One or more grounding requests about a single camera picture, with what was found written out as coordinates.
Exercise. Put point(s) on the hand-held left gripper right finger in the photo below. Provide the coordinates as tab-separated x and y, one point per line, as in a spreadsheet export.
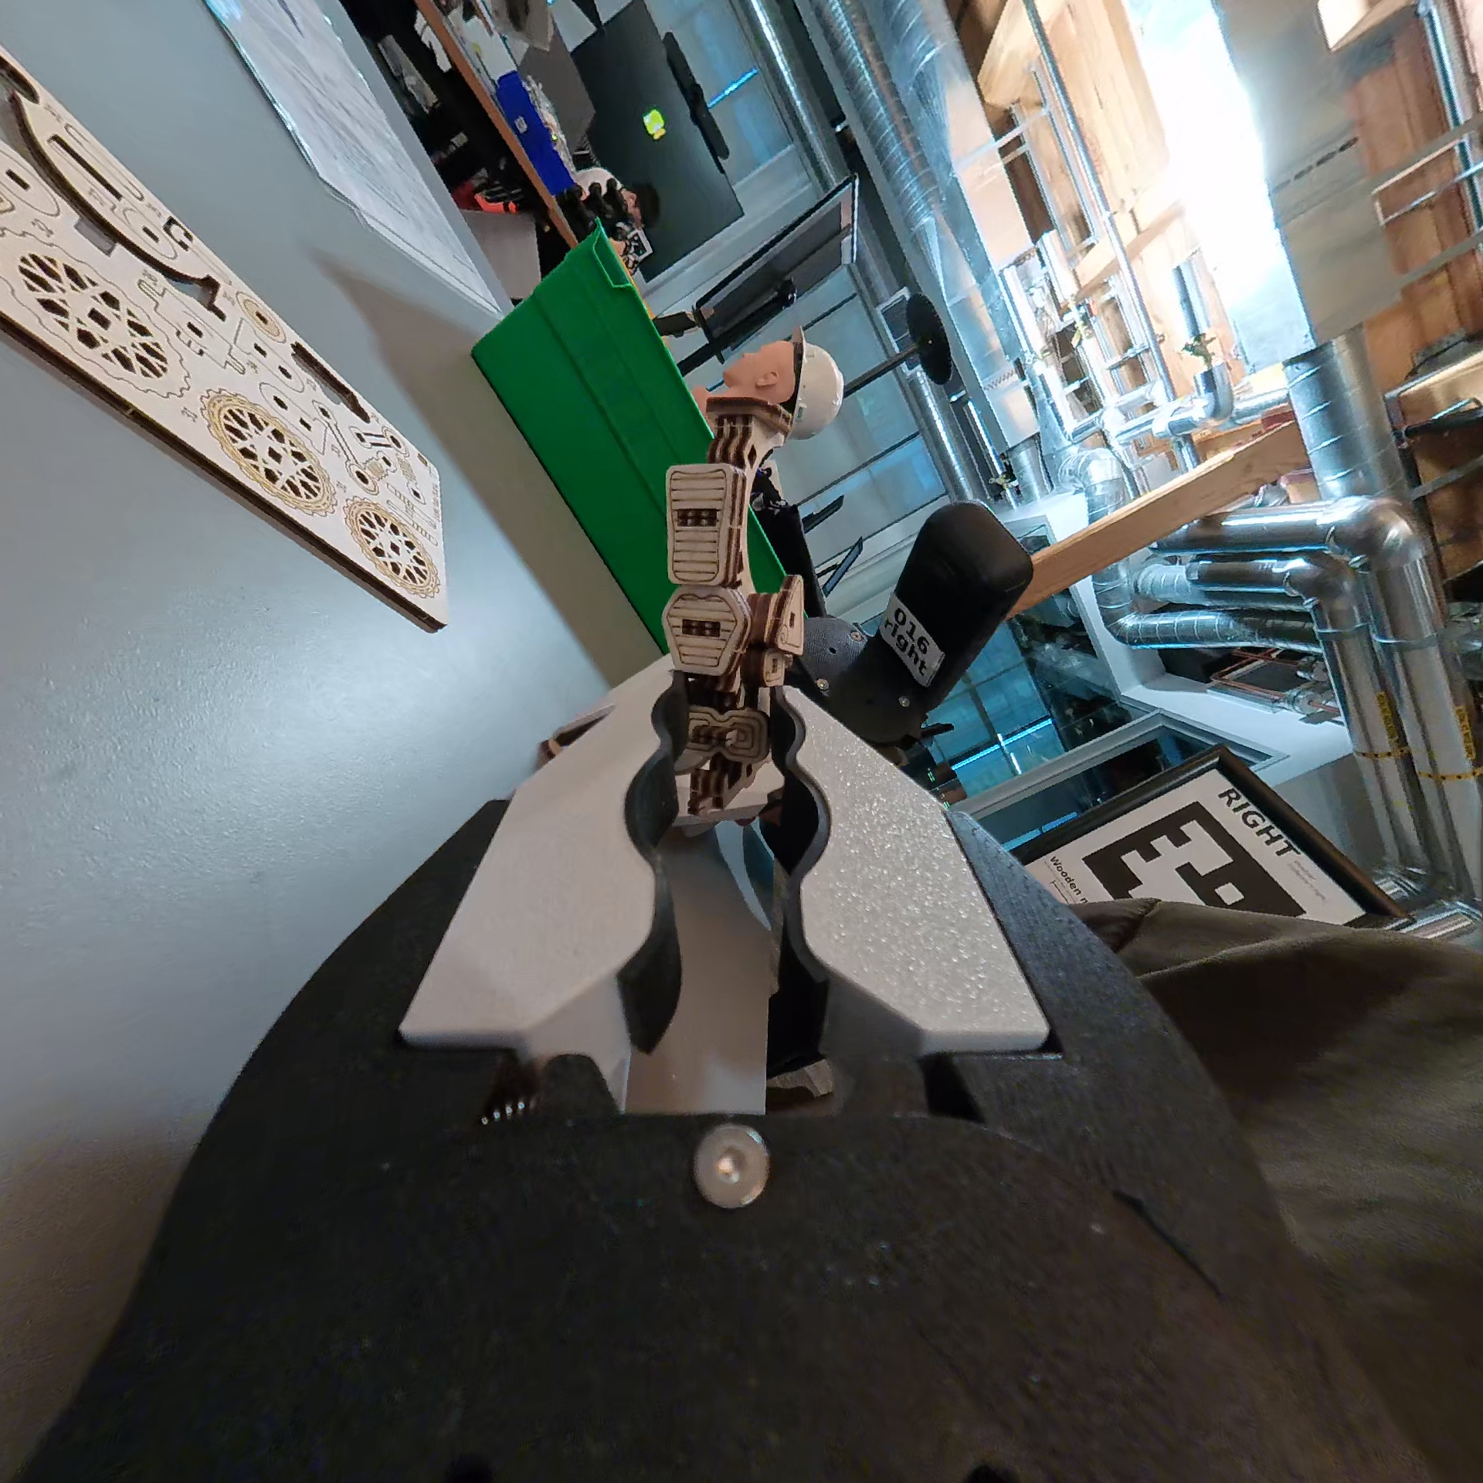
916	928

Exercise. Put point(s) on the black round stand lamp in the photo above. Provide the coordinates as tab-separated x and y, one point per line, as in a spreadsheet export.
928	336

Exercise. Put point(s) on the black computer monitor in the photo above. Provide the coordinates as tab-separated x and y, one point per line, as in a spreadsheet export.
789	250
697	220

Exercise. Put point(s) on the grey desk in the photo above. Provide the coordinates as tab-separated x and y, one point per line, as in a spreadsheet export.
232	811

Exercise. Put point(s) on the wooden model assembly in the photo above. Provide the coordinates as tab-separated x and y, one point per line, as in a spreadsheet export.
702	534

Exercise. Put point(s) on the printed paper in sleeve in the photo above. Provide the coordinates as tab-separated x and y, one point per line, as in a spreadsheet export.
349	128

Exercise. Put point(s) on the metal duct pipes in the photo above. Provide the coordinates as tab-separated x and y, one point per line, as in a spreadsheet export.
1332	580

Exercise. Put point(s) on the brown shirt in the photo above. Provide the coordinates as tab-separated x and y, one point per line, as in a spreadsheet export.
1332	1101

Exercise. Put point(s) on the green plastic bin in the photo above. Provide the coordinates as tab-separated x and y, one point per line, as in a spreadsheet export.
580	405

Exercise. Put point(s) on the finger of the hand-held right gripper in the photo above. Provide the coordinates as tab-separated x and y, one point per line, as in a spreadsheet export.
616	702

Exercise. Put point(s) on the blue storage box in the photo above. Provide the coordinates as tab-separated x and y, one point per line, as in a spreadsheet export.
540	133

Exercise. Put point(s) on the mannequin with white helmet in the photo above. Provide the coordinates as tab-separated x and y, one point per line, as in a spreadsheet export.
819	389

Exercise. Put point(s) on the wooden workbench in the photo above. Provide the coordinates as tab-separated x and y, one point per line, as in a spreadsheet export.
497	116

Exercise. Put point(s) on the wooden beam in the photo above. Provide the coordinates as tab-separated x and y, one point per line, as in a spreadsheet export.
1159	511

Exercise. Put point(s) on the wooden gear parts sheet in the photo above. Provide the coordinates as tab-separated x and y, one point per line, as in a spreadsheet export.
427	494

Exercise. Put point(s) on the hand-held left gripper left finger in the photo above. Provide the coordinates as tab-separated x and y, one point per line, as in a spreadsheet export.
534	928

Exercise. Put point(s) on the framed marker poster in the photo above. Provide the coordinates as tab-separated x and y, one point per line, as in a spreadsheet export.
1083	870

